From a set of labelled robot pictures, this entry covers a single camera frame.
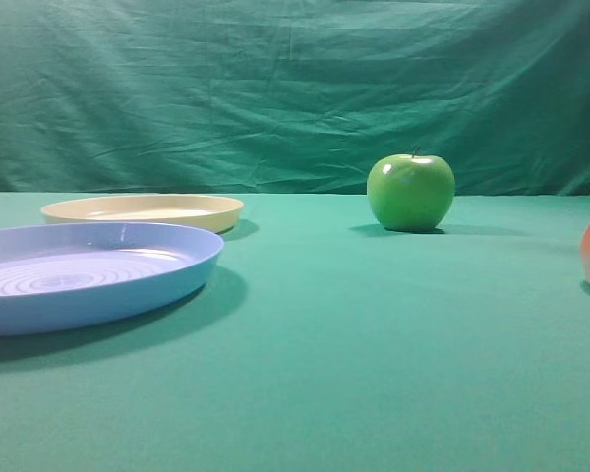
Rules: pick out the yellow plastic plate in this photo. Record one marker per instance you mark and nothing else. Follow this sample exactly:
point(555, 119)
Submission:
point(213, 213)

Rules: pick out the blue plastic plate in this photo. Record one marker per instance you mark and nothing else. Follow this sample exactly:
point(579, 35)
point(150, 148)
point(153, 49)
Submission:
point(55, 277)

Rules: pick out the green apple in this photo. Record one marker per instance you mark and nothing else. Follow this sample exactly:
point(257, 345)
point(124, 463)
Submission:
point(410, 192)

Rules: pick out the green backdrop cloth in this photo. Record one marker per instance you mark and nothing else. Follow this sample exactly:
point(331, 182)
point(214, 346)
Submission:
point(292, 96)

